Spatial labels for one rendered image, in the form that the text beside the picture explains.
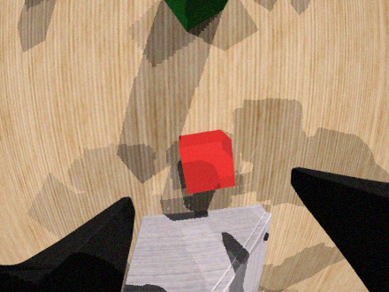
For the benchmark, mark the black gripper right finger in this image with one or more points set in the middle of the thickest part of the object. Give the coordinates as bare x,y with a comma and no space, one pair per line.
355,214

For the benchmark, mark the red block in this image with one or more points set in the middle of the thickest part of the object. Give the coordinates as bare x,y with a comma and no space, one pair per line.
207,159

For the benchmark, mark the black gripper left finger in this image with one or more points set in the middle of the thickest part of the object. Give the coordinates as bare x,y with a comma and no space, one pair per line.
92,258

